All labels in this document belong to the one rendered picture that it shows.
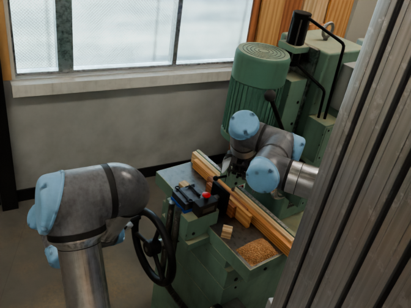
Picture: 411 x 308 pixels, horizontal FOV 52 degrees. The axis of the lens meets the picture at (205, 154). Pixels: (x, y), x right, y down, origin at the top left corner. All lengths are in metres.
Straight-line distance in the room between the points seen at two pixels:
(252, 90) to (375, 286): 0.93
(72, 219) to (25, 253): 1.85
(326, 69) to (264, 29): 1.51
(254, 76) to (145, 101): 1.66
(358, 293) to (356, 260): 0.04
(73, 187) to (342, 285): 0.52
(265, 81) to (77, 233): 0.74
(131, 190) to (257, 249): 0.68
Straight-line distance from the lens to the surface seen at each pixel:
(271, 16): 2.93
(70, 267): 0.88
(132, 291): 2.45
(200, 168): 1.73
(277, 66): 1.30
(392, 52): 0.45
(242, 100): 1.34
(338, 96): 1.53
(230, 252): 1.45
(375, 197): 0.46
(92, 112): 2.79
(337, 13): 3.33
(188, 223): 1.43
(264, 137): 1.04
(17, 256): 2.68
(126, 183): 0.86
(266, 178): 0.92
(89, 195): 0.84
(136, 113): 2.89
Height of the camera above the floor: 1.91
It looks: 32 degrees down
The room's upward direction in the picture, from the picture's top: 10 degrees clockwise
